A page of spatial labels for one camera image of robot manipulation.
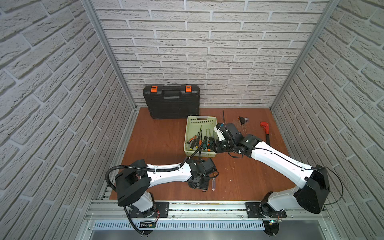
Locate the clear red tester screwdriver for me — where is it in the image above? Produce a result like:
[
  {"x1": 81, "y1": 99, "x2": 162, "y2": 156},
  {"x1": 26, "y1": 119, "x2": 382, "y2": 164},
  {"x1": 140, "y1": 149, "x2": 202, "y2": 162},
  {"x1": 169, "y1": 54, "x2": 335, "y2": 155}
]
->
[{"x1": 212, "y1": 179, "x2": 216, "y2": 191}]

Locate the orange handle screwdriver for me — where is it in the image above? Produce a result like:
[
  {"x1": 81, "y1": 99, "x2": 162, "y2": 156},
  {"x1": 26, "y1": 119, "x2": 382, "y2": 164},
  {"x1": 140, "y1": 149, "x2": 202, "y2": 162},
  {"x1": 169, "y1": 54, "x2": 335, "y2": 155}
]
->
[{"x1": 187, "y1": 135, "x2": 197, "y2": 145}]

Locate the large green black screwdriver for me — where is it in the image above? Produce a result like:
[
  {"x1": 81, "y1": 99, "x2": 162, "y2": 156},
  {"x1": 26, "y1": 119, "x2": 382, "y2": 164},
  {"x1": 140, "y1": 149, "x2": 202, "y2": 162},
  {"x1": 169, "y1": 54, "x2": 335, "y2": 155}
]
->
[{"x1": 207, "y1": 131, "x2": 215, "y2": 152}]

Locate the black yellow long screwdriver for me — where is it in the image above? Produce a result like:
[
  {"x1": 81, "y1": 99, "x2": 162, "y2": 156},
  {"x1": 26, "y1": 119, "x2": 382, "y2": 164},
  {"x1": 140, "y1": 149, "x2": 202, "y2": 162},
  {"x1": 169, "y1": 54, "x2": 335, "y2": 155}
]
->
[{"x1": 195, "y1": 126, "x2": 202, "y2": 150}]

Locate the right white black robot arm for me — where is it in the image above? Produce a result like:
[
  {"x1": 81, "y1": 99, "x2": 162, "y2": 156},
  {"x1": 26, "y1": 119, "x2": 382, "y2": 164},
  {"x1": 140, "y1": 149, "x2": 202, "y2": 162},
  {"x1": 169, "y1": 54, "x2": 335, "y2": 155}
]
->
[{"x1": 211, "y1": 124, "x2": 330, "y2": 218}]

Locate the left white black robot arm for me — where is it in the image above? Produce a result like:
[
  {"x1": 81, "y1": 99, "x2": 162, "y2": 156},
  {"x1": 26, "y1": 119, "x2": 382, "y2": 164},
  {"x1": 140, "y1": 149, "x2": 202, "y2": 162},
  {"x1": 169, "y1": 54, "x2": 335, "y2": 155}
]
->
[{"x1": 105, "y1": 157, "x2": 219, "y2": 214}]

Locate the light green plastic bin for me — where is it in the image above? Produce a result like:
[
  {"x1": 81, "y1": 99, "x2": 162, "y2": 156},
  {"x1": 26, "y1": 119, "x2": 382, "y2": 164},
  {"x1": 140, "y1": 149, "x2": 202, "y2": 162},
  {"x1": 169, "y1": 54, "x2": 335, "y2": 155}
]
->
[{"x1": 184, "y1": 116, "x2": 218, "y2": 157}]

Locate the small black relay component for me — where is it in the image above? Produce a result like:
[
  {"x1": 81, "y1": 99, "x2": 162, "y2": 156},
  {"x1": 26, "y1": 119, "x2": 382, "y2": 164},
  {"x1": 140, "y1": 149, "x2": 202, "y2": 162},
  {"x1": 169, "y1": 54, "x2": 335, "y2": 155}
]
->
[{"x1": 239, "y1": 116, "x2": 249, "y2": 125}]

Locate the red black pipe wrench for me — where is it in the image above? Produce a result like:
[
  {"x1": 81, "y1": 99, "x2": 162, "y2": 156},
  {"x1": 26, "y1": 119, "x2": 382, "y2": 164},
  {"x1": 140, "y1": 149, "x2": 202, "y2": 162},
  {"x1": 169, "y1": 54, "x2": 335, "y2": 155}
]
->
[{"x1": 260, "y1": 122, "x2": 271, "y2": 146}]

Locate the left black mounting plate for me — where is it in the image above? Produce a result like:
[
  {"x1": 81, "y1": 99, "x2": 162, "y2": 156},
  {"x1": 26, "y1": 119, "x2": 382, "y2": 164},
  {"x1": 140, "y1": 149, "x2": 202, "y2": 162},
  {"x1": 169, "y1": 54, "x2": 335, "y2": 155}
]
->
[{"x1": 129, "y1": 201, "x2": 170, "y2": 218}]

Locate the black mounting plate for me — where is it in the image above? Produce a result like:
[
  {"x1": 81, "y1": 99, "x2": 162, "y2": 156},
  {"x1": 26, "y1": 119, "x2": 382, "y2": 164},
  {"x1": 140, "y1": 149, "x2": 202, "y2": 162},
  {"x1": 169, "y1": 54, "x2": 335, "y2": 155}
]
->
[
  {"x1": 129, "y1": 201, "x2": 170, "y2": 218},
  {"x1": 245, "y1": 202, "x2": 287, "y2": 219}
]

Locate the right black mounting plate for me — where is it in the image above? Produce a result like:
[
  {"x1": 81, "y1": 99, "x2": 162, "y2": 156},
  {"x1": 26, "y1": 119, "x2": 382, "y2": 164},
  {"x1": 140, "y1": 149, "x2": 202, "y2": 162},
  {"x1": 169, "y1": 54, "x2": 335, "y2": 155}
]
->
[{"x1": 245, "y1": 202, "x2": 287, "y2": 219}]

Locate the black plastic tool case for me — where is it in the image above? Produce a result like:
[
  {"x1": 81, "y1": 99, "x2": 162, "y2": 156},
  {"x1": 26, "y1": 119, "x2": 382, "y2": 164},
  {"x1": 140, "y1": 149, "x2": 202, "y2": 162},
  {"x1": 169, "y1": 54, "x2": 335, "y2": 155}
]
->
[{"x1": 143, "y1": 85, "x2": 201, "y2": 120}]

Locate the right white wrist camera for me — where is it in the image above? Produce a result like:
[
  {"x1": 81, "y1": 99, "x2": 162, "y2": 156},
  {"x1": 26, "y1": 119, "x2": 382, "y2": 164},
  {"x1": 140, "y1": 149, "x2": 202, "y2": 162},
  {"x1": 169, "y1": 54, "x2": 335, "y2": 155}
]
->
[{"x1": 214, "y1": 123, "x2": 225, "y2": 142}]

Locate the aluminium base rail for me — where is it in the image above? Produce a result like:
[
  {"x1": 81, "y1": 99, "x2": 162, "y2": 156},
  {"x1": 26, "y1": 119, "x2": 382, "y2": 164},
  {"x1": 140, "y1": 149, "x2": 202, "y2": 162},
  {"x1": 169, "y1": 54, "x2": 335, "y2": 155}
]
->
[{"x1": 82, "y1": 200, "x2": 332, "y2": 232}]

